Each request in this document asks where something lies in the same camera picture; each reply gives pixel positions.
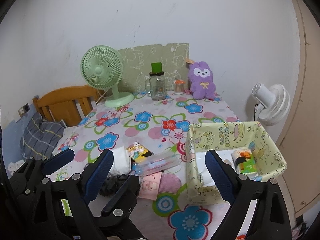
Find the green patterned backboard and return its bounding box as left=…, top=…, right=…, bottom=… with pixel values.
left=118, top=43, right=189, bottom=93

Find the purple plush bunny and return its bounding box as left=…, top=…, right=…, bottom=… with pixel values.
left=188, top=61, right=216, bottom=100

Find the grey plaid pillow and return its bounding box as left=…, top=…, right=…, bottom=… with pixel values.
left=20, top=112, right=66, bottom=160

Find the wall power socket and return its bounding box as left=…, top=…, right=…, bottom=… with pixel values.
left=18, top=103, right=30, bottom=117

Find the white standing fan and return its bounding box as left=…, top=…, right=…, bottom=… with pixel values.
left=251, top=82, right=291, bottom=126

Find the toothpick jar orange lid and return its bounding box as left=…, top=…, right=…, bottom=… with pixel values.
left=174, top=79, right=185, bottom=95

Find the glass mason jar mug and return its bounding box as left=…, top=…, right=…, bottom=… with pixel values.
left=146, top=72, right=167, bottom=101

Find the pink card packet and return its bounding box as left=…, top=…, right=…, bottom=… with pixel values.
left=138, top=172, right=162, bottom=201

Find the yellow cartoon storage box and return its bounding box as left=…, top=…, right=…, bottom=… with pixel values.
left=185, top=121, right=287, bottom=205

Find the crumpled grey white cloth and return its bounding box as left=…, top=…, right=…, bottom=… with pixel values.
left=8, top=159, right=25, bottom=178

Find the black plastic bag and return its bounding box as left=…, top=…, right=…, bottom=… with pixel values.
left=99, top=174, right=129, bottom=197

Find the floral tablecloth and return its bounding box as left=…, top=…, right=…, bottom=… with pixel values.
left=50, top=93, right=238, bottom=239

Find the green orange tissue pack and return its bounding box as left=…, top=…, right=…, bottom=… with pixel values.
left=232, top=148, right=258, bottom=177

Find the white face mask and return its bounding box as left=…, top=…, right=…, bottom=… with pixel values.
left=109, top=146, right=131, bottom=176

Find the beige door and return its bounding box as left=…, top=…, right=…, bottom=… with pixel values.
left=277, top=0, right=319, bottom=217

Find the green cup on jar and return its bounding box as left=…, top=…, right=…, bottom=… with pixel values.
left=151, top=62, right=163, bottom=74

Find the green desk fan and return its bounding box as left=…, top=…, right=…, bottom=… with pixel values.
left=80, top=46, right=134, bottom=108

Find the clear plastic pencil case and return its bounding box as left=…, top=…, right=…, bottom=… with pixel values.
left=132, top=151, right=180, bottom=177

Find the cartoon snack packet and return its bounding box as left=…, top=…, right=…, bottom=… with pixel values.
left=126, top=141, right=153, bottom=163

